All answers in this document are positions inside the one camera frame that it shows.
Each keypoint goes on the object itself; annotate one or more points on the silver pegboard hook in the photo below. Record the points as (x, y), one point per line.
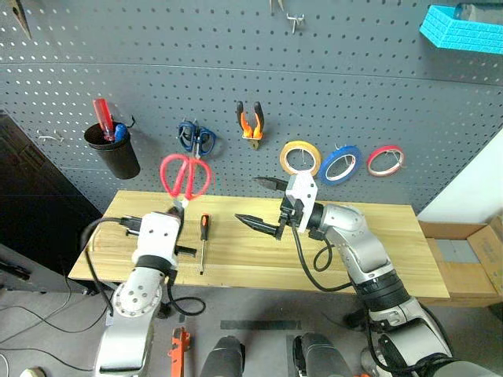
(295, 21)

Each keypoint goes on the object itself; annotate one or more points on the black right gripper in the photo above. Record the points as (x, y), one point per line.
(288, 216)

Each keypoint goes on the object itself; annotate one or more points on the pointed metal tweezers tip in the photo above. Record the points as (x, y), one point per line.
(21, 17)

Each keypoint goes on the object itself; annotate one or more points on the orange tool on floor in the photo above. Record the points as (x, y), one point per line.
(178, 349)

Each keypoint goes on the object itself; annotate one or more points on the cyan plastic basket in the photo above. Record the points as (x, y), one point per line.
(463, 35)

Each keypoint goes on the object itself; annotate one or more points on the open cardboard box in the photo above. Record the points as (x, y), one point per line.
(463, 267)

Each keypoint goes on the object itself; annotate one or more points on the blue marker pen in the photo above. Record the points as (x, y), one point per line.
(120, 131)

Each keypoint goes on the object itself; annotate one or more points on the black cabinet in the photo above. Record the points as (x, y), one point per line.
(35, 204)

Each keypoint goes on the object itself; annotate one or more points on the red tape roll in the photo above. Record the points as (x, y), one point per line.
(373, 167)

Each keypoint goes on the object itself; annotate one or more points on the yellow tape roll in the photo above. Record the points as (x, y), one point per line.
(286, 161)

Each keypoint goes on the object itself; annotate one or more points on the blue tape roll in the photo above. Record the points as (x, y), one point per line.
(326, 173)

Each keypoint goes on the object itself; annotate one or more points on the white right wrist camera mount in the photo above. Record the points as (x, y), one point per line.
(303, 192)

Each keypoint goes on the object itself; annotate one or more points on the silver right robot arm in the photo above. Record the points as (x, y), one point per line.
(365, 259)

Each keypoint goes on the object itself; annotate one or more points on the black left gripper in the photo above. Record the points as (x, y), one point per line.
(131, 226)

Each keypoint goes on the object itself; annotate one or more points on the dark rounded shape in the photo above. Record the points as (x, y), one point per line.
(224, 357)
(318, 357)

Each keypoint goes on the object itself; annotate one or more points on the black pegboard hook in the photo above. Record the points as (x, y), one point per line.
(133, 122)

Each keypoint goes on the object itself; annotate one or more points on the silver hanging pliers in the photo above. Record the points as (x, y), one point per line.
(277, 6)

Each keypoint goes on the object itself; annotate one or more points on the orange black pliers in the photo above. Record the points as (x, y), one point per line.
(247, 125)

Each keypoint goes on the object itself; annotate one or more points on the black pen cup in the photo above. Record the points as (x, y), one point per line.
(116, 157)

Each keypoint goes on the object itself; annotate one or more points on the grey metal pegboard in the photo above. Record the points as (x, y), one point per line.
(236, 59)

